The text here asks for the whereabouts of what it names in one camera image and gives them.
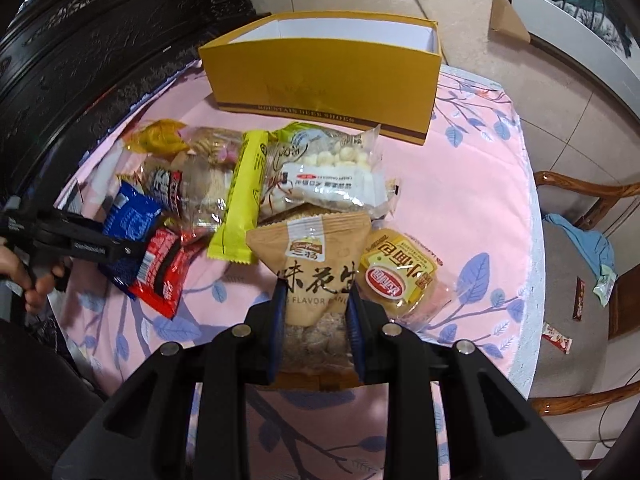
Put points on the yellow-green wafer bar packet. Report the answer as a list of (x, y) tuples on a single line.
[(240, 200)]

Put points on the cardboard corner protector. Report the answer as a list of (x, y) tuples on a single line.
[(507, 22)]

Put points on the pink floral tablecloth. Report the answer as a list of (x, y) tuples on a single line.
[(450, 200)]

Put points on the clear cracker packet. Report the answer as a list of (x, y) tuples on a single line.
[(205, 195), (215, 142)]

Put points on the black carved wooden cabinet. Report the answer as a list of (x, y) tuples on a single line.
[(100, 60)]

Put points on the framed wall picture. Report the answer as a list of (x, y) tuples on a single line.
[(575, 15)]

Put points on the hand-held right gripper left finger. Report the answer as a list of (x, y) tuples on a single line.
[(276, 340)]

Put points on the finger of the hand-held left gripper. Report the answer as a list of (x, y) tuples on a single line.
[(127, 252)]

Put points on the grey chair cushion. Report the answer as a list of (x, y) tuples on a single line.
[(560, 285)]

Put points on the yellow cardboard box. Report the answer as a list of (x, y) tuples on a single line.
[(320, 80)]

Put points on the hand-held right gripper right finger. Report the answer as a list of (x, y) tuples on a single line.
[(356, 335)]

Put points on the brown peanut packet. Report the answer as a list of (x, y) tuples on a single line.
[(310, 260)]

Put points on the dark red snack packet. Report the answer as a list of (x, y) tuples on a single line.
[(165, 185)]

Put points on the white red snack bar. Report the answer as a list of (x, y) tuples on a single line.
[(557, 341)]

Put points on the wooden armchair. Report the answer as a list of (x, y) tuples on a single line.
[(570, 185)]

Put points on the green white small packet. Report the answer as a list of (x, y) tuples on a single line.
[(605, 287)]

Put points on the blue snack packet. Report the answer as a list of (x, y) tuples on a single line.
[(130, 215)]

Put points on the blue cloth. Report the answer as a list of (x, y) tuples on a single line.
[(580, 240)]

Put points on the yellow small bread packet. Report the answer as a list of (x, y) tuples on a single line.
[(400, 275)]

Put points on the white crispy ball packet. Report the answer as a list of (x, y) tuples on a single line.
[(330, 175)]

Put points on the person's left hand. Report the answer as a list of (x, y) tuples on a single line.
[(37, 287)]

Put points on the orange snack packet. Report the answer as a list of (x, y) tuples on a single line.
[(155, 137)]

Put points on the dark brown snack bar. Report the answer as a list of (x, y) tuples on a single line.
[(579, 300)]

